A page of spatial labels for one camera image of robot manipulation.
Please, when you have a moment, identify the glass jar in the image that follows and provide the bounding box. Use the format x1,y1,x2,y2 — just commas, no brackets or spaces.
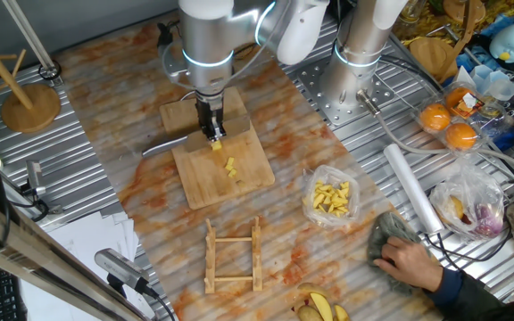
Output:
402,0,424,24

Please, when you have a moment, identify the clear bag of vegetables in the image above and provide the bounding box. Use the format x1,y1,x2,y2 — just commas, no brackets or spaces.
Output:
428,160,507,243

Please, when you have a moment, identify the metal tripod leg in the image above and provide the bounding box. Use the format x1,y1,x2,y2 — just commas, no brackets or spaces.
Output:
0,0,63,82

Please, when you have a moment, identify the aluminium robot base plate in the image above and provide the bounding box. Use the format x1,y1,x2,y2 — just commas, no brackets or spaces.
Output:
295,55,397,127

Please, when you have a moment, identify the silver exterior camera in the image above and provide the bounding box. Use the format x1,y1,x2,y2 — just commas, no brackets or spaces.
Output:
94,248,150,291

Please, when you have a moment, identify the whole brown potato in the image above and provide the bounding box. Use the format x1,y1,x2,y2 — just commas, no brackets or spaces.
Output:
296,305,325,321

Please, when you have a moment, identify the person hand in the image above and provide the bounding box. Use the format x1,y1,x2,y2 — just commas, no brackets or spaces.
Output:
372,235,444,293

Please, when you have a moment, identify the grey robot power cable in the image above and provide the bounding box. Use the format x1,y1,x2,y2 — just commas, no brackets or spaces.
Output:
356,87,514,176

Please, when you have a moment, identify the small silver clamp device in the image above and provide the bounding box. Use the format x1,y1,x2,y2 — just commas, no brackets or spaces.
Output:
19,159,64,223

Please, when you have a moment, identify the wooden cutting board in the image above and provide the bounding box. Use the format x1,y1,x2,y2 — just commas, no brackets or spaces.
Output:
158,86,276,210

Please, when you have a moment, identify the orange marble pattern mat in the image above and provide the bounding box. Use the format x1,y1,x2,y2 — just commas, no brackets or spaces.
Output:
54,8,468,321

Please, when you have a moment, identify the steel cleaver knife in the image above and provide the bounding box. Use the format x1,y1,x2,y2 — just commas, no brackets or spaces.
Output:
141,114,253,158

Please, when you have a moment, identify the light blue plush toy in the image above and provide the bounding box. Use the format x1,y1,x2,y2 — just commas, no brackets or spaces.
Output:
488,21,514,63

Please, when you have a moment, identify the stack of white papers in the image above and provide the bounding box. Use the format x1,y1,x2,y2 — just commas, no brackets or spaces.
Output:
19,210,156,321

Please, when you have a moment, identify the white plastic wrap roll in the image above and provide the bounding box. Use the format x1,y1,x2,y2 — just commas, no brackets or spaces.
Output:
382,143,444,236

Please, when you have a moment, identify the orange fruit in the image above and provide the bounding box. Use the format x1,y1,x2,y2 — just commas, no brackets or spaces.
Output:
419,103,452,134
444,122,479,152
444,86,476,112

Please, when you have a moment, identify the clear plastic measuring jug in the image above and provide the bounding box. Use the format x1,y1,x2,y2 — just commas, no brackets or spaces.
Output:
469,64,514,102

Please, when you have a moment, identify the black camera cable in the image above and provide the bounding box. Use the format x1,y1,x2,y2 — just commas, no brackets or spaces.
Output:
143,284,177,321

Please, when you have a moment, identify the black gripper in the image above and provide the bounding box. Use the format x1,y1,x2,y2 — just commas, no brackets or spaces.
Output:
195,97,228,142

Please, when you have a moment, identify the blue cloth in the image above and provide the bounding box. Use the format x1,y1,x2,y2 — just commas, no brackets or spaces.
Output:
455,6,514,152

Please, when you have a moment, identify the clear plastic fruit container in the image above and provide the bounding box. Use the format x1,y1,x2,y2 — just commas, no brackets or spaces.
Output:
414,81,514,156

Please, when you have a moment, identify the grey green cloth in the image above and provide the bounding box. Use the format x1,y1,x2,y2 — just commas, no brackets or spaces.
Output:
367,210,435,295

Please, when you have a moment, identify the aluminium frame rail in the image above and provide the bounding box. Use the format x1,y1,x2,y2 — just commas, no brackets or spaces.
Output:
0,189,151,321

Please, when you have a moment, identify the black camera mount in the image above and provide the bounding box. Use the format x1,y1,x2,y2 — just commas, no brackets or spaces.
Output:
106,272,129,299

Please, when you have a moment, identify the forearm in dark sleeve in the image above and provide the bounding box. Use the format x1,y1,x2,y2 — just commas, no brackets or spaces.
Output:
424,266,514,321

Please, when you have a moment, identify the round wooden disc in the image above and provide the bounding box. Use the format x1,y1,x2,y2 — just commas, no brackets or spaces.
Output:
408,37,459,84

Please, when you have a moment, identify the wooden paddle board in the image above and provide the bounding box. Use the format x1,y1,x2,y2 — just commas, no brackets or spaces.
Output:
442,0,488,26

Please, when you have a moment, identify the clear bag of potato sticks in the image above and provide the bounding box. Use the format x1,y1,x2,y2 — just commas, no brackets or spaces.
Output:
301,164,361,228

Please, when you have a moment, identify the wrist camera on silver bracket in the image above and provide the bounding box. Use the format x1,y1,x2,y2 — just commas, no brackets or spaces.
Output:
156,21,195,90

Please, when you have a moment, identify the wooden mug tree stand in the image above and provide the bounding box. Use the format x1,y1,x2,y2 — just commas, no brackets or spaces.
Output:
0,0,62,134

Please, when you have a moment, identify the wooden knife rack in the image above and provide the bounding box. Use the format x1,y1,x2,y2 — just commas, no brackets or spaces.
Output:
203,217,263,294

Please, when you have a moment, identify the thin black power cable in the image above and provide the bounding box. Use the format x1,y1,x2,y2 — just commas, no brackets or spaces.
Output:
424,225,513,268

